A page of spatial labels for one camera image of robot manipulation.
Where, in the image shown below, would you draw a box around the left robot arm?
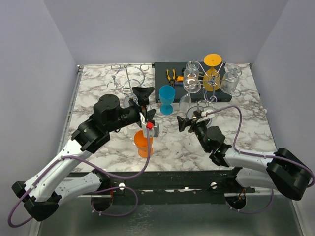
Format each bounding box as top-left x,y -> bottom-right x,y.
12,87 -> 158,222

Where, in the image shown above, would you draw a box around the scroll arm chrome glass rack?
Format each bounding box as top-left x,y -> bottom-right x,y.
186,62 -> 242,118

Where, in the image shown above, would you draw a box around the ribbed clear wine glass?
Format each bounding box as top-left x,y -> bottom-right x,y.
183,61 -> 199,81

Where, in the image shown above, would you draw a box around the aluminium extrusion frame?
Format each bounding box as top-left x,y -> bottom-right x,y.
28,65 -> 84,236

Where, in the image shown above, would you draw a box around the round ring chrome glass rack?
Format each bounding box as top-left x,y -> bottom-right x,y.
106,64 -> 150,108

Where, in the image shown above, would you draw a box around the yellow plastic goblet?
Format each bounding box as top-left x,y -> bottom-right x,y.
203,54 -> 222,92

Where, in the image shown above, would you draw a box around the orange utility knife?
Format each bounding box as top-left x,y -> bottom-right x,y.
175,76 -> 184,83

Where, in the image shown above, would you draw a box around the dark grey tool tray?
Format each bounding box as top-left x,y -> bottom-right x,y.
154,62 -> 232,103

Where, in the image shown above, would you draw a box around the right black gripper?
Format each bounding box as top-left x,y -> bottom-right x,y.
177,111 -> 210,152

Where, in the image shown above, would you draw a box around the clear stemmed glass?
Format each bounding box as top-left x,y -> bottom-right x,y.
179,77 -> 201,112

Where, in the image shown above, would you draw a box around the black front mounting rail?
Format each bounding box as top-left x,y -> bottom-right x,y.
81,168 -> 284,205

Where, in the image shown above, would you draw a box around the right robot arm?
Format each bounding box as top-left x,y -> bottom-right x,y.
177,116 -> 315,201

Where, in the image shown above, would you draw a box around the orange plastic goblet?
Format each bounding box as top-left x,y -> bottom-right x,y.
134,130 -> 149,158

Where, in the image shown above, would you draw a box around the blue plastic goblet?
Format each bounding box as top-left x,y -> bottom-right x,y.
159,86 -> 176,115

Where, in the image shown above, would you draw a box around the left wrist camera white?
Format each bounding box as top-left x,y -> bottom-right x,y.
139,113 -> 159,138

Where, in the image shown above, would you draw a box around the clear glass with reflection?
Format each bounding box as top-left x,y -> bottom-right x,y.
220,64 -> 242,97

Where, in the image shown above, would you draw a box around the yellow handled pliers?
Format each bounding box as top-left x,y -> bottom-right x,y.
166,69 -> 176,88

